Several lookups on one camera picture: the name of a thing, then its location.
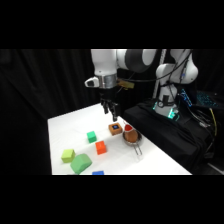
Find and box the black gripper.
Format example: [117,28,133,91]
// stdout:
[99,87,120,123]

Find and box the small dark green block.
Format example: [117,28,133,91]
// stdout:
[86,130,98,144]

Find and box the brown block with blue square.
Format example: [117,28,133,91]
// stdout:
[108,122,123,136]

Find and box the orange-red block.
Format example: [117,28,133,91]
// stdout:
[94,140,108,156]

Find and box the large light green block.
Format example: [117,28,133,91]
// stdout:
[69,153,93,175]

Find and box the lime green block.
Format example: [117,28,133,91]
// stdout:
[60,148,76,164]

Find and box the brown rounded object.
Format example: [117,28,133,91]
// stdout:
[124,128,139,143]

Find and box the green base light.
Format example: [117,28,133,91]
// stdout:
[152,101,181,122]

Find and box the black robot stand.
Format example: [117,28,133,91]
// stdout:
[122,98,224,176]

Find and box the black curtain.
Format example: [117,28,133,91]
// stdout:
[0,49,224,176]

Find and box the blue-lit keyboard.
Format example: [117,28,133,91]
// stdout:
[195,91,220,108]

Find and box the tan wrist mount plate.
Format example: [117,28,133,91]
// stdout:
[117,79,136,91]

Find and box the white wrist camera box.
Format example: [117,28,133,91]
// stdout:
[84,76,101,89]

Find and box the metal strainer with handle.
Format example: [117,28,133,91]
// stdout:
[122,130,144,157]

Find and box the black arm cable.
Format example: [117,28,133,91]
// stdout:
[156,49,194,101]

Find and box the yellow cable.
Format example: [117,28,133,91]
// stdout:
[208,107,219,137]

